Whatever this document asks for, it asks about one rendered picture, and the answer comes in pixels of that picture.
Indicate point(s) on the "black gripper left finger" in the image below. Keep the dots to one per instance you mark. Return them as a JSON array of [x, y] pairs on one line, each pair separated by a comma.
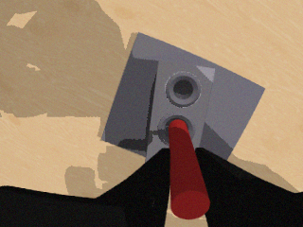
[[140, 201]]

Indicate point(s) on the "red peg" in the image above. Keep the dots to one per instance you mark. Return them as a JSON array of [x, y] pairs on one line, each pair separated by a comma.
[[188, 196]]

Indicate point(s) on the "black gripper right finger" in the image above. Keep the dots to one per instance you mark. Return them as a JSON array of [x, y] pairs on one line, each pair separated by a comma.
[[239, 199]]

